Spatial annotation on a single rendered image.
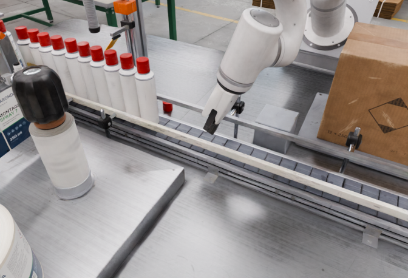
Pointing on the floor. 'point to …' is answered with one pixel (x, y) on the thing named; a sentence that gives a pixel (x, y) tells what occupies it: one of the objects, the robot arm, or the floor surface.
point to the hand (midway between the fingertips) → (211, 125)
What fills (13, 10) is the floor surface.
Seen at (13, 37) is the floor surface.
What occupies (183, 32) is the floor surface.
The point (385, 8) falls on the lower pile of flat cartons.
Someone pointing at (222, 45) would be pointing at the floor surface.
